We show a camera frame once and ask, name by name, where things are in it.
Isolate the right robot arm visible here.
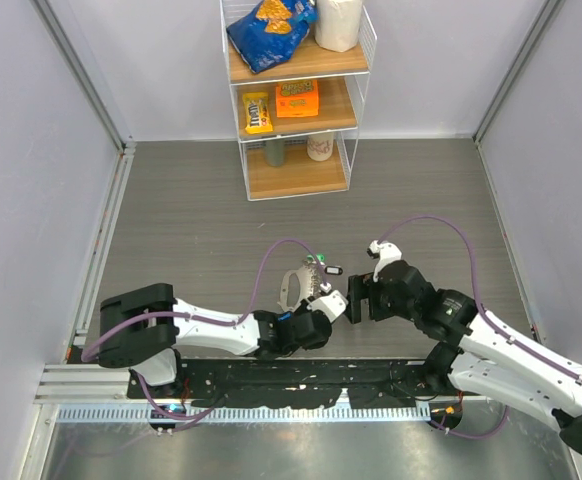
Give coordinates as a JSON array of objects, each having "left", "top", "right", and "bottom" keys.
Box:
[{"left": 347, "top": 260, "right": 582, "bottom": 455}]

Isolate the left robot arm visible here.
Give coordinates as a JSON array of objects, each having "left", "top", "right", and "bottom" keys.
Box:
[{"left": 83, "top": 283, "right": 347, "bottom": 398}]

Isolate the black key tag on organizer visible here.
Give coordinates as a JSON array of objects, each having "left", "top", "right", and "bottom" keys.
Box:
[{"left": 324, "top": 266, "right": 343, "bottom": 276}]

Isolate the green key tag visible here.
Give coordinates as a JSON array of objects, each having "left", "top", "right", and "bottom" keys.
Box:
[{"left": 307, "top": 254, "right": 325, "bottom": 263}]

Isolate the white printed cup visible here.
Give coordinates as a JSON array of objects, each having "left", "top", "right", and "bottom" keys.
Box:
[{"left": 306, "top": 132, "right": 335, "bottom": 162}]

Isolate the grey green can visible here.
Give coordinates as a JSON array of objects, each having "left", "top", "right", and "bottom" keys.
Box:
[{"left": 264, "top": 139, "right": 285, "bottom": 167}]

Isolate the yellow candy bag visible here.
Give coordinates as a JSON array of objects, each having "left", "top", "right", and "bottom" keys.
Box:
[{"left": 242, "top": 92, "right": 273, "bottom": 135}]

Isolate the orange snack box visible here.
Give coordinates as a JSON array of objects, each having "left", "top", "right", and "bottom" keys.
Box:
[{"left": 275, "top": 79, "right": 320, "bottom": 118}]

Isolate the white paper towel roll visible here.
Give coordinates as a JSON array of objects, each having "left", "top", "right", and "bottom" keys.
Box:
[{"left": 315, "top": 0, "right": 363, "bottom": 53}]

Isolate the blue chips bag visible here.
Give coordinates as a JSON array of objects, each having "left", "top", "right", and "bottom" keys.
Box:
[{"left": 226, "top": 1, "right": 318, "bottom": 74}]

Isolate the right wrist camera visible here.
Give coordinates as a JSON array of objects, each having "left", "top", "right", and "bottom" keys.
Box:
[{"left": 367, "top": 240, "right": 402, "bottom": 282}]

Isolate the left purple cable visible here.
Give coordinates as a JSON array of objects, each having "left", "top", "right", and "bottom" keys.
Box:
[{"left": 80, "top": 238, "right": 330, "bottom": 432}]

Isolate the purple cable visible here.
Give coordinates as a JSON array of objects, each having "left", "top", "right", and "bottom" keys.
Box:
[
  {"left": 378, "top": 214, "right": 582, "bottom": 441},
  {"left": 80, "top": 238, "right": 330, "bottom": 432}
]

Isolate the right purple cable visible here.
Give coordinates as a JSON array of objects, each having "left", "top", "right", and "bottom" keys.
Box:
[{"left": 378, "top": 214, "right": 582, "bottom": 441}]

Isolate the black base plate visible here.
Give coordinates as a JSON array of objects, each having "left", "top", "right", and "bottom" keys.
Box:
[{"left": 148, "top": 358, "right": 458, "bottom": 410}]

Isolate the white wire shelf unit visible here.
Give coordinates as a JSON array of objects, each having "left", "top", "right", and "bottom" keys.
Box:
[{"left": 222, "top": 1, "right": 377, "bottom": 201}]

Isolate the white slotted cable duct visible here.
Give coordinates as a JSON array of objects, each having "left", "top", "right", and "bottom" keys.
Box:
[{"left": 56, "top": 402, "right": 430, "bottom": 424}]

